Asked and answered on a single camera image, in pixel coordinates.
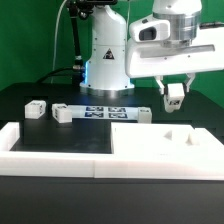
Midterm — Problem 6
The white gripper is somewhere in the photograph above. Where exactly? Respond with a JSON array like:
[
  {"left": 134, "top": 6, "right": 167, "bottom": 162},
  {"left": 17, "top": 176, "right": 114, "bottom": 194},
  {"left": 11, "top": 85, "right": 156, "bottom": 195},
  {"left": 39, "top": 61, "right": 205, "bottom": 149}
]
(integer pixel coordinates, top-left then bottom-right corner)
[{"left": 125, "top": 36, "right": 224, "bottom": 95}]

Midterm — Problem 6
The white square tabletop part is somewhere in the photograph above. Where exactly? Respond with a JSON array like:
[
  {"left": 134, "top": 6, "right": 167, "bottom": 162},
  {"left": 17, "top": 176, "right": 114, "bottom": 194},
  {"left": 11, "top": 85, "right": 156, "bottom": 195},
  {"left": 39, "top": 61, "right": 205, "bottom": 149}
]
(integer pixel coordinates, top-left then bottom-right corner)
[{"left": 111, "top": 123, "right": 224, "bottom": 162}]

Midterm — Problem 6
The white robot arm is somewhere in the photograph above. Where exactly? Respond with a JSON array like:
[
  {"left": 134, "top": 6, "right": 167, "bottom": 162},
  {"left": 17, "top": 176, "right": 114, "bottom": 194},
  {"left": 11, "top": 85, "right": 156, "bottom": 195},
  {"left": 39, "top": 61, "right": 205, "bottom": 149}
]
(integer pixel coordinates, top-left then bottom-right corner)
[{"left": 80, "top": 0, "right": 224, "bottom": 95}]

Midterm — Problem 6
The white U-shaped obstacle fence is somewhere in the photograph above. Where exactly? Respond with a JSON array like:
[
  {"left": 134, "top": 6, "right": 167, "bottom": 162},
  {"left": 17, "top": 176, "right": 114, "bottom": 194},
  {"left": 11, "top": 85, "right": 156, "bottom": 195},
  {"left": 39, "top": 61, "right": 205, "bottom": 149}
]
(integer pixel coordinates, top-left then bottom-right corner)
[{"left": 0, "top": 122, "right": 224, "bottom": 180}]

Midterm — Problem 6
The white fiducial tag strip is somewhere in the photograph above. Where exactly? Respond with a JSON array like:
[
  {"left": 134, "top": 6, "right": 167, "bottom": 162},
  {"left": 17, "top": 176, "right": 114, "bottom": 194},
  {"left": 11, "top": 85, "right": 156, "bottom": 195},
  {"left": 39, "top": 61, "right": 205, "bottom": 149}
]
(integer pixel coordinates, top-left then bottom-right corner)
[{"left": 68, "top": 105, "right": 138, "bottom": 120}]

